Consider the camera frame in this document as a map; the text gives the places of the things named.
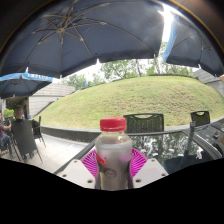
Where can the grey metal pole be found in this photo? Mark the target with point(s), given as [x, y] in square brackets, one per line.
[187, 143]

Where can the large navy patio umbrella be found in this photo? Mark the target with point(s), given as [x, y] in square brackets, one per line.
[83, 36]

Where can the navy umbrella with blue printed rim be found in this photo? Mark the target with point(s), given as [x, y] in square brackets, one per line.
[20, 85]

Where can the clear red-capped drink bottle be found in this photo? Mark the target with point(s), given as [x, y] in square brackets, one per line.
[113, 156]

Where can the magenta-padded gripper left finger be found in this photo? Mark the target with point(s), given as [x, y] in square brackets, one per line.
[76, 174]

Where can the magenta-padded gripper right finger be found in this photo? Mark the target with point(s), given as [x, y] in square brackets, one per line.
[148, 171]

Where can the dark wicker chair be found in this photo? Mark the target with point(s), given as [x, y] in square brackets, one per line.
[38, 128]
[24, 138]

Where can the wide dark mesh-back chair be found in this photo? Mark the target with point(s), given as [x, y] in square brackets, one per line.
[144, 124]

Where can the narrow dark mesh-back chair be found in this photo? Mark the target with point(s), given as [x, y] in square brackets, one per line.
[200, 118]

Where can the navy umbrella with light-blue flap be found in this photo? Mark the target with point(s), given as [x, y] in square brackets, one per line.
[196, 46]

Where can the person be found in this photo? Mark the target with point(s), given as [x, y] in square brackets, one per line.
[4, 133]
[19, 112]

